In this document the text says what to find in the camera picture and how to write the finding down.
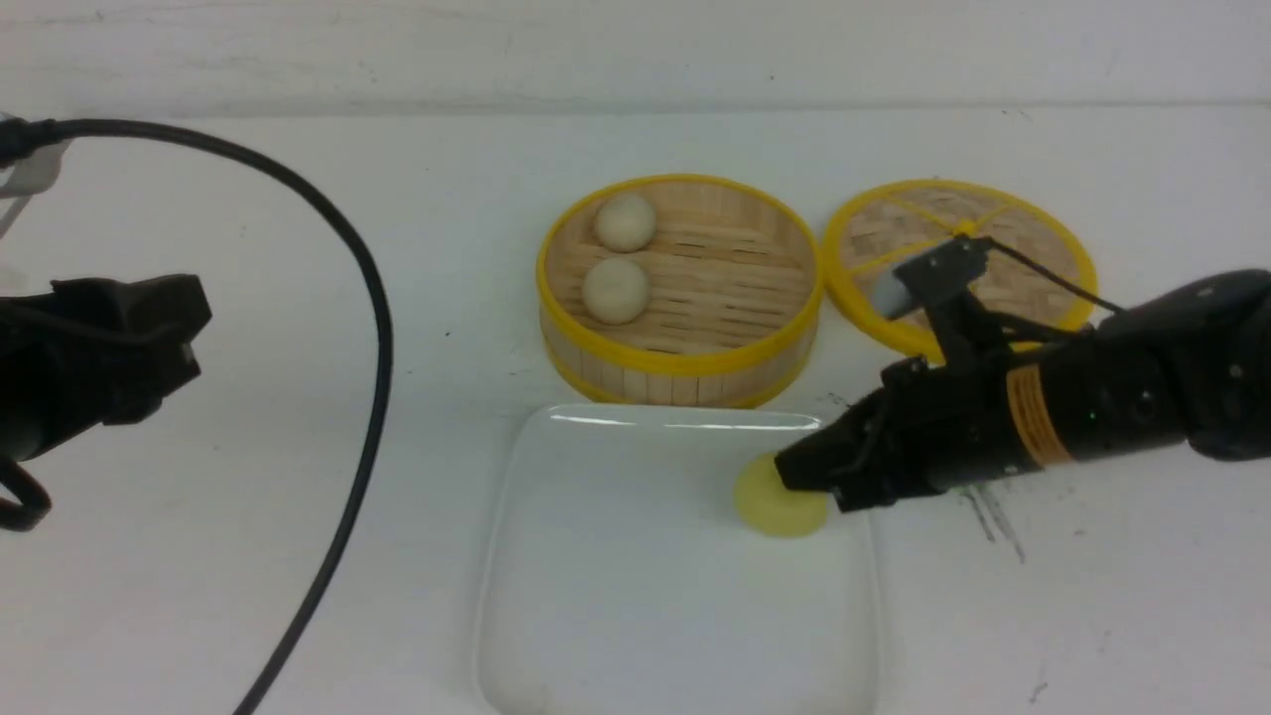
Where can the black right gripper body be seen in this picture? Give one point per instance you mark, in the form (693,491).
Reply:
(927,431)

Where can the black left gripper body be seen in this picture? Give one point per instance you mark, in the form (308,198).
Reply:
(95,352)

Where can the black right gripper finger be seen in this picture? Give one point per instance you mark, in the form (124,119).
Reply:
(820,462)
(855,497)

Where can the yellow steamed bun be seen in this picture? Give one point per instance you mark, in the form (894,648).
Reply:
(766,506)

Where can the white steamed bun front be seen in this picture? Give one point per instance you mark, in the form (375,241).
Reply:
(616,291)

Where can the white steamed bun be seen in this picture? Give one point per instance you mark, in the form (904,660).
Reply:
(625,223)
(616,291)

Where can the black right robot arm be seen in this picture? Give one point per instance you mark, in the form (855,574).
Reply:
(1188,367)

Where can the white square plate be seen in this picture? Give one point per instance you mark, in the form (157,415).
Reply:
(620,579)

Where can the yellow-rimmed bamboo steamer lid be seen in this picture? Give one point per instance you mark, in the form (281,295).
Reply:
(881,228)

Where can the yellow-rimmed bamboo steamer basket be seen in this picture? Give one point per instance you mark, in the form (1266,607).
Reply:
(736,283)

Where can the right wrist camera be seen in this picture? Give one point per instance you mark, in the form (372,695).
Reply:
(937,282)

